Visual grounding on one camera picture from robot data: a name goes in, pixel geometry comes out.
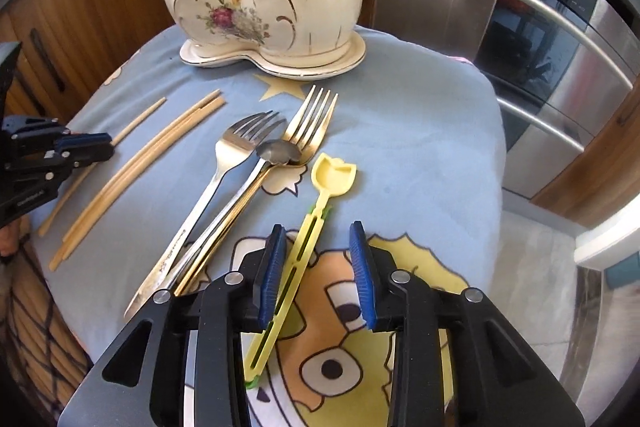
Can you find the gold fork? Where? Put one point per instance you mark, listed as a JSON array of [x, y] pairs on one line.
[[305, 127]]

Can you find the silver fork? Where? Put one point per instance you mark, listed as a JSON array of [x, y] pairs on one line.
[[235, 147]]

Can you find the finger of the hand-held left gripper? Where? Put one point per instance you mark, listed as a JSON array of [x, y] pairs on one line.
[[92, 156], [87, 140]]

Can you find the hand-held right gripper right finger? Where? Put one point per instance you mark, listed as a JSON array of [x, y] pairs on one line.
[[361, 277]]

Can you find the narrow wooden cabinet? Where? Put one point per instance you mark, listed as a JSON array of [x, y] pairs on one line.
[[590, 167]]

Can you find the cream ceramic saucer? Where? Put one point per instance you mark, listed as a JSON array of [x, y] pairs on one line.
[[310, 69]]

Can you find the silver spoon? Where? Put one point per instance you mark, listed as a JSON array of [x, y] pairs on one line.
[[277, 152]]

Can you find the blue printed blanket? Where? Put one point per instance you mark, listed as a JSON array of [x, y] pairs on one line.
[[410, 147]]

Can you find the yellow tulip spoon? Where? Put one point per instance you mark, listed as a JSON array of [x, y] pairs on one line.
[[332, 179]]

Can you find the wooden base cabinet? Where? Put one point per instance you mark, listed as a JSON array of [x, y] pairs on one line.
[[110, 7]]

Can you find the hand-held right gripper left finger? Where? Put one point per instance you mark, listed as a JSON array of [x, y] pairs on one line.
[[272, 277]]

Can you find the tan woven seat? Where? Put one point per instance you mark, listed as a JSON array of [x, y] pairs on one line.
[[35, 332]]

